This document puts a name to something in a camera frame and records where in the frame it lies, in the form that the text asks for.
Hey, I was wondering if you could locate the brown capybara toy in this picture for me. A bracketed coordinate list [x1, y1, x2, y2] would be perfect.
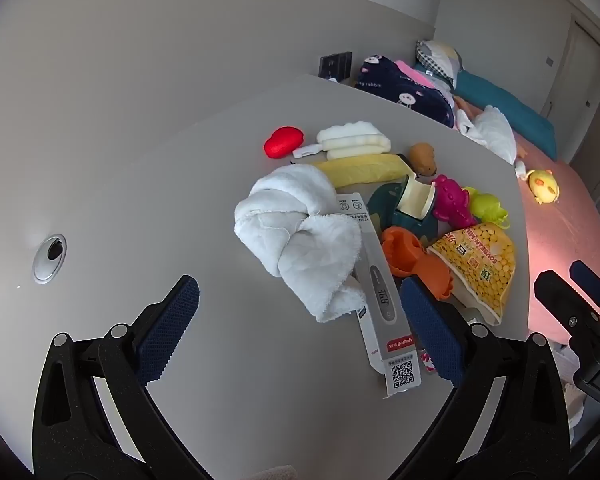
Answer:
[409, 143, 438, 177]

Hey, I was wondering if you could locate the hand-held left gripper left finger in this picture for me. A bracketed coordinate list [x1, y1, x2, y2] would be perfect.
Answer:
[31, 275, 211, 480]

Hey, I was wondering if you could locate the white goose plush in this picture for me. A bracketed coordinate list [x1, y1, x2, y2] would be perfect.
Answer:
[452, 95, 518, 163]

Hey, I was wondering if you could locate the white foam brush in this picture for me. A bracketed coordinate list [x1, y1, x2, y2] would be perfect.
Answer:
[292, 121, 392, 162]

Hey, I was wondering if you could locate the teal bolster pillow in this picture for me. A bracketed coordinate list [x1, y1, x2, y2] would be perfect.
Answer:
[452, 70, 558, 161]

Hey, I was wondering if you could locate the checkered pillow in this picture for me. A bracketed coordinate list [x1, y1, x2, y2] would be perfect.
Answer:
[415, 40, 465, 88]

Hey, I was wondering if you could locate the white towel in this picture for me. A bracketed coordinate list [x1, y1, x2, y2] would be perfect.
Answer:
[234, 164, 368, 323]

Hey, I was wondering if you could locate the yellow packet with blue ends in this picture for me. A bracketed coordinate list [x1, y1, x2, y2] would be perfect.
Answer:
[310, 154, 410, 187]

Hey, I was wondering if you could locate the yellow chick plush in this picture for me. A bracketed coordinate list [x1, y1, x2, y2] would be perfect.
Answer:
[525, 169, 561, 206]

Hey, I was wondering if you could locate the bed with pink sheet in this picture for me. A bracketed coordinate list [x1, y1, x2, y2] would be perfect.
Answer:
[510, 130, 600, 336]

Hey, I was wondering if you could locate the teal tape dispenser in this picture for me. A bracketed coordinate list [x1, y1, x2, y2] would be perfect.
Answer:
[366, 174, 440, 241]

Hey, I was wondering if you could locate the red sponge toy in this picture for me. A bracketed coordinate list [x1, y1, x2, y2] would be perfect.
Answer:
[264, 126, 306, 160]

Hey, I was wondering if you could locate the silver cable grommet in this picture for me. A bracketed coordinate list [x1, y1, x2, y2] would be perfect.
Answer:
[33, 234, 67, 281]

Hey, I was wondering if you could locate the orange plastic toy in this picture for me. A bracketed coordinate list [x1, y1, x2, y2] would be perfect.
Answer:
[380, 226, 453, 303]

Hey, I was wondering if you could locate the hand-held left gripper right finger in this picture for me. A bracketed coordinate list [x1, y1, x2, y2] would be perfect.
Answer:
[395, 275, 573, 480]

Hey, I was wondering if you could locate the pink cloth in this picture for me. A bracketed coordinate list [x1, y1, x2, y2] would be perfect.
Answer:
[392, 60, 433, 86]

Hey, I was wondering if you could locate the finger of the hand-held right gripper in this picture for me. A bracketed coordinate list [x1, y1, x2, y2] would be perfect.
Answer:
[570, 260, 600, 308]
[534, 270, 600, 346]

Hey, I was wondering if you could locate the magenta animal toy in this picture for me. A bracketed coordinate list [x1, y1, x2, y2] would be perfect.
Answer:
[431, 175, 478, 228]

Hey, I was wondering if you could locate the navy printed blanket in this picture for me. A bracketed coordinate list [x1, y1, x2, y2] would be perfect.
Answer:
[355, 55, 456, 128]

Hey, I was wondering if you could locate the white room door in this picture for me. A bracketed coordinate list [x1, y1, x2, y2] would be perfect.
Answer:
[540, 15, 600, 126]

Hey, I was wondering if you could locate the grey thermometer box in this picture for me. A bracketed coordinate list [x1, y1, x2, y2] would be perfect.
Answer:
[336, 192, 423, 400]

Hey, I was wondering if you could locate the lime green toy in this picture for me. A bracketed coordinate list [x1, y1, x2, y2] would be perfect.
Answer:
[462, 186, 510, 231]

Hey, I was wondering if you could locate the black wall socket panel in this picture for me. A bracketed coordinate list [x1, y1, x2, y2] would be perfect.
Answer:
[319, 51, 353, 81]

